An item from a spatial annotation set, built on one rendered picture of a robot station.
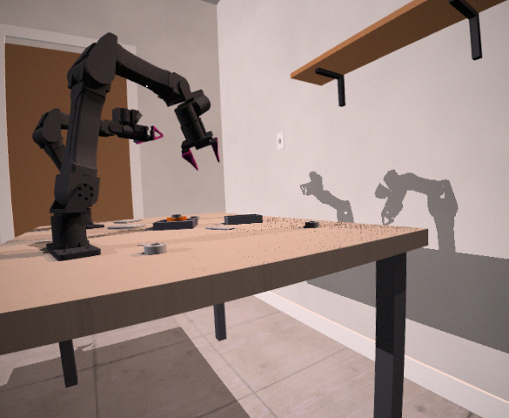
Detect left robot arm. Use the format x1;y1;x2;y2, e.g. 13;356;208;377
32;108;144;225

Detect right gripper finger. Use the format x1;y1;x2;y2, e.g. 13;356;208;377
211;143;219;162
182;149;198;171

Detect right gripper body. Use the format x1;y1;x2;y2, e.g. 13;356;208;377
181;119;218;153

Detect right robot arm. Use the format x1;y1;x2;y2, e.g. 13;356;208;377
46;32;211;261

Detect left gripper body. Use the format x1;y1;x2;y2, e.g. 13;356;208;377
129;126;154;143

